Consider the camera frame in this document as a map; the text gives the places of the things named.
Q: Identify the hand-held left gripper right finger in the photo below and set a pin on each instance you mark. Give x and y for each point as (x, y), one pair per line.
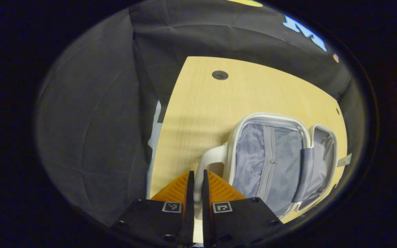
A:
(206, 206)

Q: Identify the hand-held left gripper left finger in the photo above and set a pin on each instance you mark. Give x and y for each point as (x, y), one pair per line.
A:
(190, 206)

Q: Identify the white suitcase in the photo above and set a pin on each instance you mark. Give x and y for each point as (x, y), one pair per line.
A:
(281, 162)

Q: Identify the white skin care tube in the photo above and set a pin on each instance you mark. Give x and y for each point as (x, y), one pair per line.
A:
(344, 160)

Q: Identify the black backdrop cloth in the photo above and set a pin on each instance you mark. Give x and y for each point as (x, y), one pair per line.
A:
(91, 120)

